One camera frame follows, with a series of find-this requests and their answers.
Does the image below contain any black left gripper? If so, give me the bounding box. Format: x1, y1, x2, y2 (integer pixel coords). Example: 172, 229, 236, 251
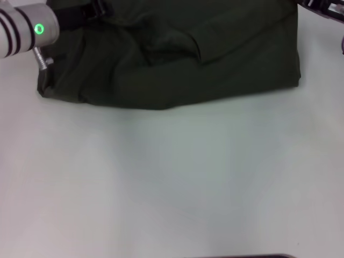
52, 0, 114, 32

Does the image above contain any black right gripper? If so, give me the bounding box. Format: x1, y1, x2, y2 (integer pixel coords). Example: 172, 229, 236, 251
296, 0, 344, 26

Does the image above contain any dark green FREE! t-shirt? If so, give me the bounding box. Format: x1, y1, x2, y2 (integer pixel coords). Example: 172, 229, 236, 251
37, 0, 301, 111

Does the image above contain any left gripper connector cable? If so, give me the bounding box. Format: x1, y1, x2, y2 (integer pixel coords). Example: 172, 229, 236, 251
32, 46, 54, 73

